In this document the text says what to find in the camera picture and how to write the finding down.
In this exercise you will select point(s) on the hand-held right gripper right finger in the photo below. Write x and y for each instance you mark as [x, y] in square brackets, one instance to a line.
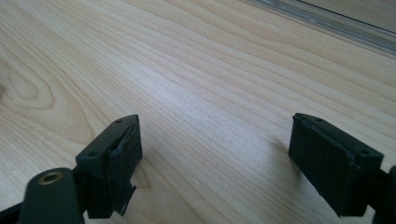
[330, 161]

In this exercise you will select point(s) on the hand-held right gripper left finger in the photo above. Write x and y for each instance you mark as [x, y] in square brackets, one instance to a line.
[107, 161]

